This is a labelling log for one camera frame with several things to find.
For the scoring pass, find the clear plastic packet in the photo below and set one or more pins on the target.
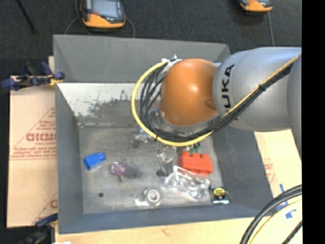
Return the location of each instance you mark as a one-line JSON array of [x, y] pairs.
[[188, 183]]

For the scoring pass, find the red toy brick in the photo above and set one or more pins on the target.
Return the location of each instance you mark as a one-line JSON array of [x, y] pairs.
[[195, 163]]

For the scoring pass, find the yellow and black tape measure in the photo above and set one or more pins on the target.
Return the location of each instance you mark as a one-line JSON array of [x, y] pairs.
[[219, 194]]

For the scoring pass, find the brown cardboard board red print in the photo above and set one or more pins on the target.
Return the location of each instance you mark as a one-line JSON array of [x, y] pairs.
[[30, 182]]

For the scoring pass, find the grey metal bin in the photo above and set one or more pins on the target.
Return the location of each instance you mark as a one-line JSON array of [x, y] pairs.
[[101, 60]]

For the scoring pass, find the clear round glass thing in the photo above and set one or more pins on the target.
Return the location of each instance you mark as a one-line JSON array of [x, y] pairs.
[[151, 196]]

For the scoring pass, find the purple small toy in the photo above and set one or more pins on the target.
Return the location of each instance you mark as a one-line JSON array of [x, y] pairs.
[[118, 168]]

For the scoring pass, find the blue block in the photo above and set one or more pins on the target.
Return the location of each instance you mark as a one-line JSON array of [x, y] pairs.
[[94, 159]]

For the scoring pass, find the clear small plastic thing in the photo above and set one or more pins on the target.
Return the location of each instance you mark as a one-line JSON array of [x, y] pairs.
[[142, 135]]

